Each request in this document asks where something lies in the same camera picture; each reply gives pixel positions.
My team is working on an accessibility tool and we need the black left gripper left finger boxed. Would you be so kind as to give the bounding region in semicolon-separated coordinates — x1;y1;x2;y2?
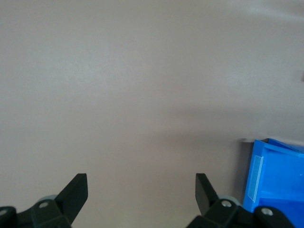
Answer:
0;173;89;228

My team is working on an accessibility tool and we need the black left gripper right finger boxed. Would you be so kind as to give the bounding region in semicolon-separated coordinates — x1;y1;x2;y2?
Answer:
187;173;295;228

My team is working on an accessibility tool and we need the brown table mat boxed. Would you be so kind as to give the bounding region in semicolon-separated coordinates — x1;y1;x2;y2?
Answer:
0;0;304;228

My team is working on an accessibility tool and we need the blue plastic storage bin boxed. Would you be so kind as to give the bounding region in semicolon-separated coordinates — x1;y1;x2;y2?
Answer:
242;138;304;228

